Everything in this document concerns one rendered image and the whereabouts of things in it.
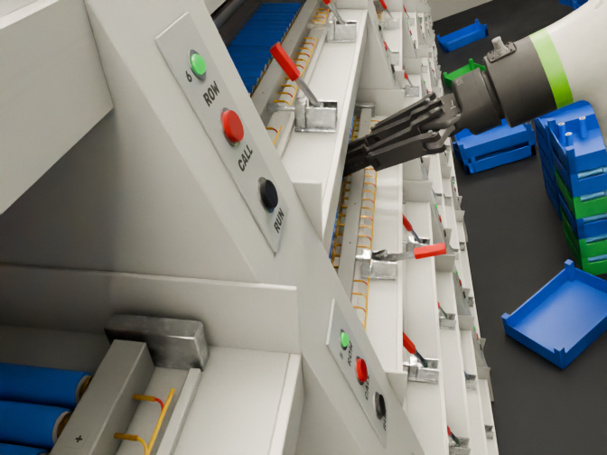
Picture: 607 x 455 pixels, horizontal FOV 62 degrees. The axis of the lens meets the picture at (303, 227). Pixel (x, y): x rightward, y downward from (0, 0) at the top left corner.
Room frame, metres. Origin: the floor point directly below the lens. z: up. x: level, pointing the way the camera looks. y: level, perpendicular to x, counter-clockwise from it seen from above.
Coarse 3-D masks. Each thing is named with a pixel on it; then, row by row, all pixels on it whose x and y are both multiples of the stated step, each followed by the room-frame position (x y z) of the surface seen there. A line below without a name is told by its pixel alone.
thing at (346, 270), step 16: (368, 112) 0.83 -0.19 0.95; (368, 128) 0.77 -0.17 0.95; (352, 176) 0.64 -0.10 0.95; (368, 176) 0.65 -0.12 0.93; (352, 192) 0.60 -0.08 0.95; (352, 208) 0.56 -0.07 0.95; (368, 208) 0.58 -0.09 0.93; (352, 224) 0.53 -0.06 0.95; (352, 240) 0.50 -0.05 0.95; (352, 256) 0.47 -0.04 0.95; (352, 272) 0.45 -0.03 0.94; (352, 288) 0.44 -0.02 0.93; (368, 288) 0.44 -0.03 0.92
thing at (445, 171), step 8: (448, 168) 1.48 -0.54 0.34; (448, 176) 1.48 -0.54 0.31; (448, 184) 1.45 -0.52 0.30; (448, 192) 1.40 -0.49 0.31; (448, 200) 1.34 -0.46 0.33; (448, 208) 1.32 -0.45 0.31; (448, 216) 1.28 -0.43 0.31; (448, 224) 1.25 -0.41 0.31; (456, 232) 1.20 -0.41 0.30; (456, 240) 1.17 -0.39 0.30; (456, 248) 1.11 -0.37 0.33; (456, 256) 1.09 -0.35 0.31; (456, 264) 1.07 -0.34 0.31; (464, 288) 0.93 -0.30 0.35
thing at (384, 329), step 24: (360, 96) 0.87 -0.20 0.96; (384, 96) 0.85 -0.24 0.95; (384, 192) 0.62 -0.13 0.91; (384, 216) 0.57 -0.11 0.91; (384, 240) 0.52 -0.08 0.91; (336, 264) 0.50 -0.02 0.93; (360, 264) 0.49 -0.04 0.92; (360, 288) 0.45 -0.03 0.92; (384, 288) 0.44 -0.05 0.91; (360, 312) 0.41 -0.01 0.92; (384, 312) 0.41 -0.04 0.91; (384, 336) 0.38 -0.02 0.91; (384, 360) 0.35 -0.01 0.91
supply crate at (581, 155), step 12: (552, 120) 1.25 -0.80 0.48; (576, 120) 1.24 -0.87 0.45; (588, 120) 1.23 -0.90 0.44; (552, 132) 1.23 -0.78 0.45; (576, 132) 1.24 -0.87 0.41; (588, 132) 1.22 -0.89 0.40; (600, 132) 1.19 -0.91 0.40; (552, 144) 1.25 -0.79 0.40; (564, 144) 1.22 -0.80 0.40; (576, 144) 1.19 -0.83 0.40; (588, 144) 1.17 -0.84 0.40; (600, 144) 1.14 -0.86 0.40; (564, 156) 1.12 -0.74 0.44; (576, 156) 1.08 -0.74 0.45; (588, 156) 1.07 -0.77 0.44; (600, 156) 1.06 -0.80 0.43; (576, 168) 1.08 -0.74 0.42; (588, 168) 1.07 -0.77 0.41
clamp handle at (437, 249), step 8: (416, 248) 0.45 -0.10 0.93; (424, 248) 0.45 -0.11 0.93; (432, 248) 0.44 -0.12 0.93; (440, 248) 0.43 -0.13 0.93; (384, 256) 0.46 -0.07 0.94; (392, 256) 0.46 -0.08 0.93; (400, 256) 0.45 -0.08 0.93; (408, 256) 0.45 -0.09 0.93; (416, 256) 0.44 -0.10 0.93; (424, 256) 0.44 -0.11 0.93
